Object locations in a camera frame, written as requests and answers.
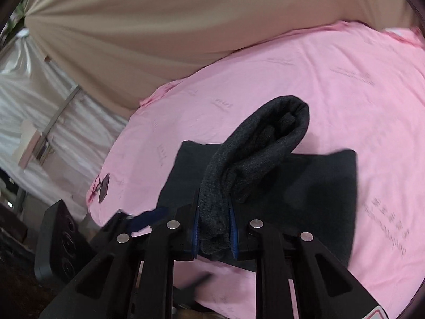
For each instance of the white satin curtain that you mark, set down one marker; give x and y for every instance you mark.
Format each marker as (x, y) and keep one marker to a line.
(33, 89)

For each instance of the grey metal rail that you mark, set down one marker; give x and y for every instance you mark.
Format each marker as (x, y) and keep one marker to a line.
(63, 109)

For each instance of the dark grey pants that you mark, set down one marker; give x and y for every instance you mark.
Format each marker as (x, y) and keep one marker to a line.
(298, 186)

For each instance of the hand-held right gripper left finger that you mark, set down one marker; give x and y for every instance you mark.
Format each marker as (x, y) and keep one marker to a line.
(196, 229)

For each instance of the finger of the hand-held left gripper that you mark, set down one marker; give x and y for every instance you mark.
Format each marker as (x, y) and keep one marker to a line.
(196, 280)
(149, 219)

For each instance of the dark red phone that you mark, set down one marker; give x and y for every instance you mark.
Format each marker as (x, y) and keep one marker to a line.
(104, 187)

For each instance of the beige cardboard box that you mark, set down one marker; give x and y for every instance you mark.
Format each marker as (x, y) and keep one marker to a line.
(30, 143)

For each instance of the pink ruffled pillow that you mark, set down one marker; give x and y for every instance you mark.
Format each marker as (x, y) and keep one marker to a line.
(405, 36)

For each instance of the beige cloth backdrop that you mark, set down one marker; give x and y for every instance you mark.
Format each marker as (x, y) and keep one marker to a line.
(149, 23)

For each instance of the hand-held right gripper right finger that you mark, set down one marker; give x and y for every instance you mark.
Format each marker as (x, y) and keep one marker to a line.
(234, 231)

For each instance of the red framed glasses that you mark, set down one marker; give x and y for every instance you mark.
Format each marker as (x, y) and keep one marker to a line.
(94, 189)

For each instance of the pink bed sheet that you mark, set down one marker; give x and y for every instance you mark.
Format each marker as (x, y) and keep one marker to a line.
(265, 73)

